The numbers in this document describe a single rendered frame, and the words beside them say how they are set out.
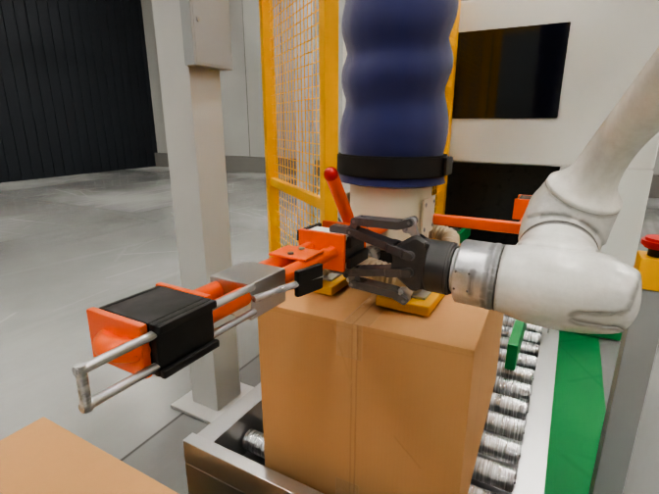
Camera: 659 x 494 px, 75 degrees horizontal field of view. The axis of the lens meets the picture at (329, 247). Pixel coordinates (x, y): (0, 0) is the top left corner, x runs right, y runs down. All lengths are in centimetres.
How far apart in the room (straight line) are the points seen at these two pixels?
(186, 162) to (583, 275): 149
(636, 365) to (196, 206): 148
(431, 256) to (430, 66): 37
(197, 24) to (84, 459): 136
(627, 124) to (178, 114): 150
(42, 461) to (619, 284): 117
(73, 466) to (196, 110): 119
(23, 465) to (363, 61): 112
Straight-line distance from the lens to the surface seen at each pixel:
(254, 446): 114
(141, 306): 44
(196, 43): 172
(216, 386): 208
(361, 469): 90
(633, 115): 59
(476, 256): 58
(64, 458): 124
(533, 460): 109
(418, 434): 80
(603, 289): 57
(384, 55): 82
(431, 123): 83
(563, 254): 59
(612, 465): 137
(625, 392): 126
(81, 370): 37
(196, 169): 175
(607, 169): 66
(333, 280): 86
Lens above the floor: 128
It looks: 16 degrees down
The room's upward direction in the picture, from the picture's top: straight up
